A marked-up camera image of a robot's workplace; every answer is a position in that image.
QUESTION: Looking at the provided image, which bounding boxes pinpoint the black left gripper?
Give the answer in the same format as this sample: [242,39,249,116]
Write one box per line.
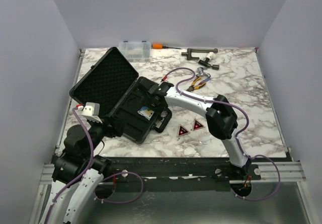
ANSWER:
[84,113,128,158]

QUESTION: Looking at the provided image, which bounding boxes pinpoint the blue playing card deck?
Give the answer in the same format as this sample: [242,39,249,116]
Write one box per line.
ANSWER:
[138,106,154,120]

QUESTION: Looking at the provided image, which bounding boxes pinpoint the black foam lined carry case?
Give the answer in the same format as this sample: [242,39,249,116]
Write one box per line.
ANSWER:
[69,47,172,143]

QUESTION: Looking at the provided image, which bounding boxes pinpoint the red triangle all-in button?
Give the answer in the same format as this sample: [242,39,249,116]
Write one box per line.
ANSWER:
[192,119,205,131]
[177,124,190,137]

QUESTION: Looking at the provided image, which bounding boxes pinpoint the clear round dealer button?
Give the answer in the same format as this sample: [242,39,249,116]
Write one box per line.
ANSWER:
[198,132,212,145]

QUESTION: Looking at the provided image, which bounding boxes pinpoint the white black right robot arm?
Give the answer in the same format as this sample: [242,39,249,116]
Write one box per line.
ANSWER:
[138,78,251,180]

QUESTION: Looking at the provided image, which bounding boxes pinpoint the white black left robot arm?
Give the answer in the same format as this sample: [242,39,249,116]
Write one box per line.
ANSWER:
[40,118,125,223]

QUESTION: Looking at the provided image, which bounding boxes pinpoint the clear plastic screw box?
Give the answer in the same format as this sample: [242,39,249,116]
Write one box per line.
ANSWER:
[118,41,151,61]

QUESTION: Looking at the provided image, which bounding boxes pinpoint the yellow black pliers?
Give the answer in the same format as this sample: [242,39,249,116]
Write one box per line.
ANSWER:
[187,77,210,92]

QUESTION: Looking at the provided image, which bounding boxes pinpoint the black metal puller tool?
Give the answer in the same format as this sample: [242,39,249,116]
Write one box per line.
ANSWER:
[181,48,218,60]

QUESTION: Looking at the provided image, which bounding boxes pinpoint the white cylinder connector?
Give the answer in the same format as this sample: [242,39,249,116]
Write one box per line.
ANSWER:
[206,52,215,60]

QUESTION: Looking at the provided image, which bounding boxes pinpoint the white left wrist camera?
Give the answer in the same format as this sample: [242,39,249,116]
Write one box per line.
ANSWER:
[79,102,103,123]

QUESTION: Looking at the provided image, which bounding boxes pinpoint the orange handle screwdriver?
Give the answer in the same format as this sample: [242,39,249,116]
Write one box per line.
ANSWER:
[151,43,181,49]

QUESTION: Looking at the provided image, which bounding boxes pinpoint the black T-handle tool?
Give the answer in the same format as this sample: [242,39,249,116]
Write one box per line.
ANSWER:
[198,58,220,70]

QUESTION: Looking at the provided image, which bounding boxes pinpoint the aluminium rail frame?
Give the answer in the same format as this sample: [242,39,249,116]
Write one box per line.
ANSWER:
[40,162,306,185]

